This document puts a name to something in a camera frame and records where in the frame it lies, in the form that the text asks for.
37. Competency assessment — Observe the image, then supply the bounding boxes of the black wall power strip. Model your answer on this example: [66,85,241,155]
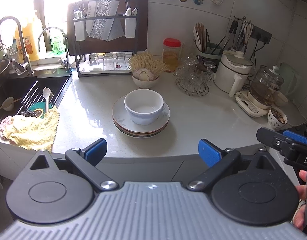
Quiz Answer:
[251,25,272,43]

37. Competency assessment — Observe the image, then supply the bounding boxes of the hanging kitchen utensils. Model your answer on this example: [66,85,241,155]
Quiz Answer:
[228,16,254,52]

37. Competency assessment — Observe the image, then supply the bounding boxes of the clear glass cup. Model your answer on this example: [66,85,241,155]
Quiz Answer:
[89,53,100,67]
[103,52,114,69]
[115,52,126,68]

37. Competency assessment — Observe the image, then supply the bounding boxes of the roll-up sink drain rack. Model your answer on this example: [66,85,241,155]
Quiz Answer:
[20,80,61,113]

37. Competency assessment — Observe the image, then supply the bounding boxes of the white leaf-print plate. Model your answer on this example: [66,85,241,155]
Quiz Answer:
[113,119,169,135]
[112,95,170,130]

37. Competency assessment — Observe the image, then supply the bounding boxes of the patterned bowl with tea dregs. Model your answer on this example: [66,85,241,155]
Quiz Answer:
[267,106,288,130]

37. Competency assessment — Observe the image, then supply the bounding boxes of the light green electric kettle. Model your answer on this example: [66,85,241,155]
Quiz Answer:
[278,62,301,97]

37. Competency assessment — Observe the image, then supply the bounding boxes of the white drip tray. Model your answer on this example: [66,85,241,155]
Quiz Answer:
[78,55,134,74]

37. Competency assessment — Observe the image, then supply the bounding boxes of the black kitchen sink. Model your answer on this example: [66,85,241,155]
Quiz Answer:
[0,74,72,125]

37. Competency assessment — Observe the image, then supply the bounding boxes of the small chrome faucet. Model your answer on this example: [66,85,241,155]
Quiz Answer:
[38,27,72,71]

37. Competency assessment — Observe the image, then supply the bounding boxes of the orange detergent bottle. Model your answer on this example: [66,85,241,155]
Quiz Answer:
[15,17,41,62]

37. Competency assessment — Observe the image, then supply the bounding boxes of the red-lidded plastic jar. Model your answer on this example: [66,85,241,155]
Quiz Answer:
[163,38,182,73]

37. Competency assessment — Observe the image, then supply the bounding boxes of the colourful scrub pad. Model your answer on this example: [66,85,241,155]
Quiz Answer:
[21,107,45,118]

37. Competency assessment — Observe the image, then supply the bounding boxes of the patterned steel cleaver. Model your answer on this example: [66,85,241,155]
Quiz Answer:
[85,0,124,42]

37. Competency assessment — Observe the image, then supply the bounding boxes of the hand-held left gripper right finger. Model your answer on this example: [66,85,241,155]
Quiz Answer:
[187,139,284,190]

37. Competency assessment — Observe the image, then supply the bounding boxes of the cream kettle heating base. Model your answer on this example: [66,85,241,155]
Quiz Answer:
[235,90,271,118]

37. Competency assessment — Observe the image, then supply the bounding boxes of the wire rack of glass cups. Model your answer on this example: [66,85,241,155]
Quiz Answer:
[174,54,217,90]

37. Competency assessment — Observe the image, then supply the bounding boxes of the white electric cooking pot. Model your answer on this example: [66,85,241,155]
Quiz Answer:
[214,50,254,98]

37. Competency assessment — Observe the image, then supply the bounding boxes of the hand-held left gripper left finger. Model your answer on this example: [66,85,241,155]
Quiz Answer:
[23,138,119,191]

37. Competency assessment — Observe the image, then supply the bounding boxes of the white ceramic bowl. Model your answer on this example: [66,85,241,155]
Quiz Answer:
[124,89,165,117]

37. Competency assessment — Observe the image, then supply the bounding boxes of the bundle of wooden chopsticks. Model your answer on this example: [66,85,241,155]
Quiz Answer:
[193,22,208,53]

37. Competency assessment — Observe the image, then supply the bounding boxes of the round wire glass rack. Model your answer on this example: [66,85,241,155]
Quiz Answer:
[175,76,209,97]

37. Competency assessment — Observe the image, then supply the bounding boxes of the floral plate with dark rim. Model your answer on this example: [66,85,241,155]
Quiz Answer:
[115,123,167,139]

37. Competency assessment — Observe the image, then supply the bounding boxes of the green chopstick holder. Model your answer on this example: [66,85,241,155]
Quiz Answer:
[195,42,229,65]

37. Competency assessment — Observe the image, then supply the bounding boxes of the glass health kettle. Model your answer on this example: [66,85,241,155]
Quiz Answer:
[248,65,285,107]

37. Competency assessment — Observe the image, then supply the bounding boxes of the dark wooden cutting board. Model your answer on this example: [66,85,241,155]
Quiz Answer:
[67,0,149,57]

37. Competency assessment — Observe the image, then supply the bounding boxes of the small bowl in sink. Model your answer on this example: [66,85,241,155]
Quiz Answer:
[0,96,16,112]

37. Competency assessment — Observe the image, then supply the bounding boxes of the white-handled scissors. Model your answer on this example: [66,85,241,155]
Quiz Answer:
[243,23,254,45]

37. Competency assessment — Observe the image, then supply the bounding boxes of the small white cup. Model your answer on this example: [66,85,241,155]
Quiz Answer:
[275,92,289,108]

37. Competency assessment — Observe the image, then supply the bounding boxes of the white ceramic spoon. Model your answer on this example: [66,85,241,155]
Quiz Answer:
[43,87,51,113]

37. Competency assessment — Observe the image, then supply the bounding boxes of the yellow dish cloth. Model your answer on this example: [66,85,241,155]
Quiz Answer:
[0,106,60,152]

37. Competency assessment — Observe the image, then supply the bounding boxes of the garlic bulb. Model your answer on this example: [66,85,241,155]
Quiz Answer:
[133,69,154,81]

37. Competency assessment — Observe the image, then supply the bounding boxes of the green detergent bottle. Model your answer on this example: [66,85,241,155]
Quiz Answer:
[50,27,67,54]

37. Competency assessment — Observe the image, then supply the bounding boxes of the person's right hand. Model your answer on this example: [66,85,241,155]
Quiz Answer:
[293,169,307,229]

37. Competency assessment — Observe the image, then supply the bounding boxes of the tall grey kitchen faucet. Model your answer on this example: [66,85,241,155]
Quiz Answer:
[0,16,34,76]

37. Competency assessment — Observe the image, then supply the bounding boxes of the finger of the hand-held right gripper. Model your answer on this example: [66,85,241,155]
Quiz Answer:
[256,127,289,153]
[283,129,307,147]

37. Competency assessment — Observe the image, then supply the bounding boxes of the pale blue plastic bowl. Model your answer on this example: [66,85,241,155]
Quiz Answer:
[125,92,166,126]

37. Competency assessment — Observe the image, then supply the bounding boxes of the black knife rack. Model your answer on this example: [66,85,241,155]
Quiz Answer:
[73,0,140,79]

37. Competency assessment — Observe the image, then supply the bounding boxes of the bundle of dried noodles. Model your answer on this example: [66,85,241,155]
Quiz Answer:
[128,51,169,79]

